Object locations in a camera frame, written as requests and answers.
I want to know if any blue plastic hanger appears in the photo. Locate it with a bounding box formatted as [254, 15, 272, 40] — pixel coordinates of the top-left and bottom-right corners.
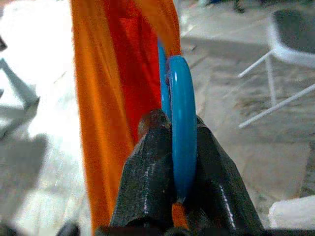
[157, 41, 198, 204]

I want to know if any orange shirt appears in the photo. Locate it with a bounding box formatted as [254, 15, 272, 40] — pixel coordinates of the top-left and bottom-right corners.
[70, 0, 189, 235]

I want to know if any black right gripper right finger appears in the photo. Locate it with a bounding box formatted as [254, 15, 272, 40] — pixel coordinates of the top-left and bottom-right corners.
[183, 116, 264, 231]

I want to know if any white plastic folding table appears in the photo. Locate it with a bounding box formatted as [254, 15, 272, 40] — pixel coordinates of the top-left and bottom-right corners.
[268, 195, 315, 229]

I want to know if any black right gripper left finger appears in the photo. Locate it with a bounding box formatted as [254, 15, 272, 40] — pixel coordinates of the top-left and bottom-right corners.
[109, 109, 177, 229]

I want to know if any white grey folding chair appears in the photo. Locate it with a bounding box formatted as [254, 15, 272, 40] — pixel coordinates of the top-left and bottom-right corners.
[237, 8, 315, 130]

